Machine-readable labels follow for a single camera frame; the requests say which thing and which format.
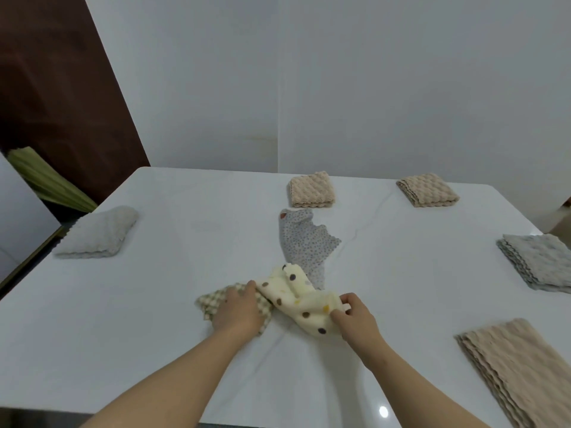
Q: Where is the person's left hand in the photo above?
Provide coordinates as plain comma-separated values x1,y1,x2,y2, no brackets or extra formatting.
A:
210,280,268,337

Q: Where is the person's right hand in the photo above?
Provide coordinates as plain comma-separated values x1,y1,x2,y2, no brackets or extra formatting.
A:
330,292,387,360

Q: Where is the green checked cloth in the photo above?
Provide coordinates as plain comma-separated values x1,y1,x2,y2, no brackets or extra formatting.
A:
195,282,274,336

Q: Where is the yellow polka dot cloth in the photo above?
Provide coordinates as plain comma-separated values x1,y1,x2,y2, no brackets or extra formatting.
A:
256,263,353,339

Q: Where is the grey floral cloth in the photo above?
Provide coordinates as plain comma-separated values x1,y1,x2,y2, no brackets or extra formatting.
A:
278,207,342,290

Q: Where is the beige textured towel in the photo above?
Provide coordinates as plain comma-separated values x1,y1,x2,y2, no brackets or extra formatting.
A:
287,171,336,209
454,318,571,428
396,173,460,208

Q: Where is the grey fluffy towel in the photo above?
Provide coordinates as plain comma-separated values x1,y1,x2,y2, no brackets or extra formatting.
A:
496,234,571,294
52,205,140,259

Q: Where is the person's left forearm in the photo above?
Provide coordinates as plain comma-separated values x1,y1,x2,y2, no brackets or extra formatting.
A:
82,327,258,428

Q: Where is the person's right forearm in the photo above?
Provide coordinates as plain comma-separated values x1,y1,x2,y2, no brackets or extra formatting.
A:
356,341,491,428

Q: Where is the white marble table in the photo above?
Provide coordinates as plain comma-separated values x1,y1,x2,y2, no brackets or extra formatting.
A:
0,166,571,428

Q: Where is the green folded umbrella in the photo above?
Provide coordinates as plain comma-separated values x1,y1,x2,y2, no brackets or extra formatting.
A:
7,146,98,213

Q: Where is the white cabinet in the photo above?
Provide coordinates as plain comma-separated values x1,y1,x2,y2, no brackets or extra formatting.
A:
0,153,61,286

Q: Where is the dark brown wooden door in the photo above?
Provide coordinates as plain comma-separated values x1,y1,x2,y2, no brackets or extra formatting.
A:
0,0,150,206

